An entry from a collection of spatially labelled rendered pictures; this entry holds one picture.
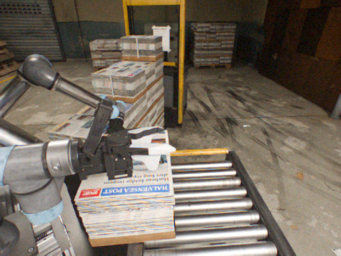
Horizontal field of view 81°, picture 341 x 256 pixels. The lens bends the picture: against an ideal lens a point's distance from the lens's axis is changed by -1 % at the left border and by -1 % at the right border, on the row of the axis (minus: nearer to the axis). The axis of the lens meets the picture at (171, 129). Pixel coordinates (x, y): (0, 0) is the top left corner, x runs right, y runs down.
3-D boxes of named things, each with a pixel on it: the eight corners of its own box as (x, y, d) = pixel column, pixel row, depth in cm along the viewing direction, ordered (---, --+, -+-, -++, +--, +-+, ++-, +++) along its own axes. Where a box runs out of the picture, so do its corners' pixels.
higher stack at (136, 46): (131, 143, 267) (119, 37, 204) (139, 132, 293) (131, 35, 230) (158, 147, 259) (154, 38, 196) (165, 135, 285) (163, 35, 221)
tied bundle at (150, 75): (111, 89, 202) (108, 66, 191) (123, 81, 227) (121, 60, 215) (147, 92, 194) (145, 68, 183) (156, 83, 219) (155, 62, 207)
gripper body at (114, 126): (105, 136, 119) (107, 120, 126) (117, 142, 124) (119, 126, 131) (113, 131, 115) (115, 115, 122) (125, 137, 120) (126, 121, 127)
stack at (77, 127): (75, 216, 169) (44, 131, 128) (131, 143, 268) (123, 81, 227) (116, 227, 161) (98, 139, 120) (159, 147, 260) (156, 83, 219)
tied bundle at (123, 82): (94, 100, 178) (89, 74, 166) (111, 89, 202) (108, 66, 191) (134, 103, 169) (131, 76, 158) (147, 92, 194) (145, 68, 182)
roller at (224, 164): (145, 169, 109) (144, 162, 107) (230, 165, 112) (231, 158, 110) (145, 175, 105) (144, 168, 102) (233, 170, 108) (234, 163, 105)
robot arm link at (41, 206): (70, 189, 55) (59, 156, 50) (61, 224, 46) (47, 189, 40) (39, 194, 54) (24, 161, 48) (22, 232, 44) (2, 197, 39)
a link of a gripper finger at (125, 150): (153, 149, 43) (116, 145, 45) (153, 141, 42) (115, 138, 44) (146, 160, 39) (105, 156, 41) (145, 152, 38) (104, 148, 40)
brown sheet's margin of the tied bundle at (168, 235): (101, 208, 81) (99, 200, 79) (173, 202, 82) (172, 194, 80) (91, 247, 67) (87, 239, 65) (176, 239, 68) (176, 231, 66)
